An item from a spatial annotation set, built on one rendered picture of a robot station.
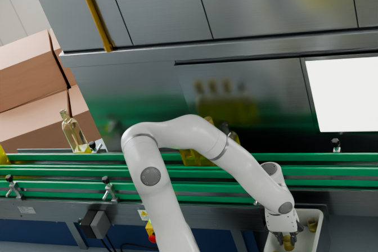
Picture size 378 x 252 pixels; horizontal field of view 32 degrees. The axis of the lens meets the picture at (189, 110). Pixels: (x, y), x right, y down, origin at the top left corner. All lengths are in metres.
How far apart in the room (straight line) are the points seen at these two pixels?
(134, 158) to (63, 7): 0.86
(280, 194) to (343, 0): 0.64
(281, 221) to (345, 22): 0.67
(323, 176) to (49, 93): 2.80
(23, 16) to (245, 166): 3.52
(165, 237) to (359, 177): 0.72
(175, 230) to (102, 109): 0.87
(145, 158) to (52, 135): 2.70
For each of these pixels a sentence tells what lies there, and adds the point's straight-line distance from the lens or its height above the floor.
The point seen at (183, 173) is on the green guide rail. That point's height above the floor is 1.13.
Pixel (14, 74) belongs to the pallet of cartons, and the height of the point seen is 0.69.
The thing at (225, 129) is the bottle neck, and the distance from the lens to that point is 2.34.
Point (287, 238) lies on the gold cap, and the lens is 2.27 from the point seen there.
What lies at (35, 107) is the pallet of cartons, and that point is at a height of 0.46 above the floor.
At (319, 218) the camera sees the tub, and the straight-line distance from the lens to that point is 2.33.
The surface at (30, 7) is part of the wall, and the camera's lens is 5.22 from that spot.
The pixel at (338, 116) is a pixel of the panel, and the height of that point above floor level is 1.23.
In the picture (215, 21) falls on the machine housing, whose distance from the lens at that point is 2.27.
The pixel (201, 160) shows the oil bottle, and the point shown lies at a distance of 2.45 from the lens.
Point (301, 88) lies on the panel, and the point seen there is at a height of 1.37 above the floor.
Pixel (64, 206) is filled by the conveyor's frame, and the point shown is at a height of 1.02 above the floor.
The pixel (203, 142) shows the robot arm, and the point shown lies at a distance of 1.86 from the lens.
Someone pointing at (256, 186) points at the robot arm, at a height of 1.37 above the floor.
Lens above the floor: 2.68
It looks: 34 degrees down
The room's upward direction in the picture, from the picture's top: 19 degrees counter-clockwise
